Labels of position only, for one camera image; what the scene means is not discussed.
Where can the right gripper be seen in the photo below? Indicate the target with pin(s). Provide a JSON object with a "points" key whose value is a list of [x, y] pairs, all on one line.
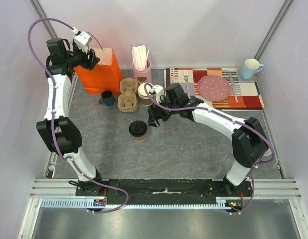
{"points": [[156, 113]]}

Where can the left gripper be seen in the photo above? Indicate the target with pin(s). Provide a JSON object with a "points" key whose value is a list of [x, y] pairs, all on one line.
{"points": [[90, 63]]}

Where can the black plastic cup lid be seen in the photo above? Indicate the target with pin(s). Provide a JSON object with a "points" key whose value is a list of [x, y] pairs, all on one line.
{"points": [[138, 128]]}

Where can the orange paper gift bag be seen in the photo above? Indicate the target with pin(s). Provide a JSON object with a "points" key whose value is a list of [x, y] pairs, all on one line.
{"points": [[105, 76]]}

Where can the brown paper coffee cup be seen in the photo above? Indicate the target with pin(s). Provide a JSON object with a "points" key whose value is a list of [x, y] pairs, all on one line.
{"points": [[140, 137]]}

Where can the cardboard cup carrier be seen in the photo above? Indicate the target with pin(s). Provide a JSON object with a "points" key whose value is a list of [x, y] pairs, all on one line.
{"points": [[129, 86]]}

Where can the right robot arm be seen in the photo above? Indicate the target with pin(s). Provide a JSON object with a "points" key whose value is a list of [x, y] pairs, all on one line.
{"points": [[249, 142]]}

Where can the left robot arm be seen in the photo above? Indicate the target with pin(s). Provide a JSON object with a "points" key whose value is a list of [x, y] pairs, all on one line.
{"points": [[58, 132]]}

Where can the stack of paper cups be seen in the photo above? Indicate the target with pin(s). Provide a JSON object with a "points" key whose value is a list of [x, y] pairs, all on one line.
{"points": [[142, 94]]}

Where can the stacked cardboard cup carriers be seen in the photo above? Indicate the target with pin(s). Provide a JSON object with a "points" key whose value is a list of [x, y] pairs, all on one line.
{"points": [[127, 102]]}

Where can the dark blue enamel mug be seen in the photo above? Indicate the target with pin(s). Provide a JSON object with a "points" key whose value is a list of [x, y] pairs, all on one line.
{"points": [[107, 98]]}

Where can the pink straw holder cup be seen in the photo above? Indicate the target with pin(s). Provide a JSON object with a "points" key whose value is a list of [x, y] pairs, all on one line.
{"points": [[143, 76]]}

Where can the white wrapped straws bundle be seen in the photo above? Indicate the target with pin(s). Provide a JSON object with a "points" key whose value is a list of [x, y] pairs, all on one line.
{"points": [[140, 56]]}

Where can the pink dotted plate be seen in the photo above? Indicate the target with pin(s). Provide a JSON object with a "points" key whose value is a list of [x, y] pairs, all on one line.
{"points": [[214, 88]]}

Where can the colourful patchwork placemat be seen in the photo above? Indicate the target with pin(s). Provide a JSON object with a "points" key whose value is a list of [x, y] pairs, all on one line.
{"points": [[249, 97]]}

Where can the light blue mug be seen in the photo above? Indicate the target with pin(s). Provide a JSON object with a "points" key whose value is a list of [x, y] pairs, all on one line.
{"points": [[250, 68]]}

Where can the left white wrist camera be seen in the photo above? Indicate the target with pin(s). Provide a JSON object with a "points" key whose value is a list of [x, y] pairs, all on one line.
{"points": [[82, 40]]}

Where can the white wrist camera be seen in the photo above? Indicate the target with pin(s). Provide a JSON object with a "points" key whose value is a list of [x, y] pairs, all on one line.
{"points": [[82, 40], [158, 92]]}

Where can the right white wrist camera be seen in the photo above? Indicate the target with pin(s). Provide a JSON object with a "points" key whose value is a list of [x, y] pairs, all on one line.
{"points": [[158, 92]]}

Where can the pink handled fork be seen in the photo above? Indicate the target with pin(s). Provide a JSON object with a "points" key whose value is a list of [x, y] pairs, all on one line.
{"points": [[185, 76]]}

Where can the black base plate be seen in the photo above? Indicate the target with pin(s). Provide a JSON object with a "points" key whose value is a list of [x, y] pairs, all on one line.
{"points": [[179, 190]]}

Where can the pink handled knife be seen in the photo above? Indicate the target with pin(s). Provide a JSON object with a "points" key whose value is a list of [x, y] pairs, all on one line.
{"points": [[233, 88]]}

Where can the slotted cable duct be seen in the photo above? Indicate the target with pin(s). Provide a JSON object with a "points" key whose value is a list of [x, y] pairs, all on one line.
{"points": [[91, 203]]}

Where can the aluminium front rail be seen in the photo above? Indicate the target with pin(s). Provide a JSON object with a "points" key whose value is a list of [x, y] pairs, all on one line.
{"points": [[264, 189]]}

